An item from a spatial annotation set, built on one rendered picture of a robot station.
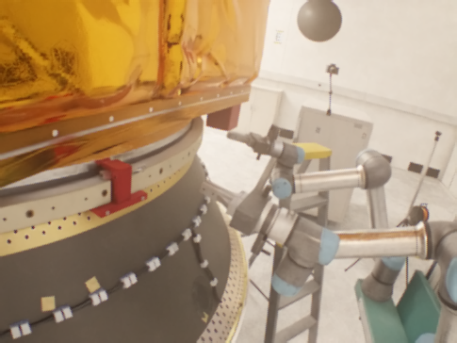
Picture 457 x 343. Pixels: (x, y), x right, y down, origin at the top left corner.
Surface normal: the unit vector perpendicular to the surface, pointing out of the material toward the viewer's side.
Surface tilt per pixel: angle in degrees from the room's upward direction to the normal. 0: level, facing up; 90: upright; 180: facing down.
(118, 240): 62
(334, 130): 90
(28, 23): 89
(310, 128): 90
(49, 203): 90
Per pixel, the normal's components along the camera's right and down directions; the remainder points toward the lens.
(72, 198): 0.77, 0.34
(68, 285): 0.73, -0.11
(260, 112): -0.32, 0.30
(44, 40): 0.94, 0.24
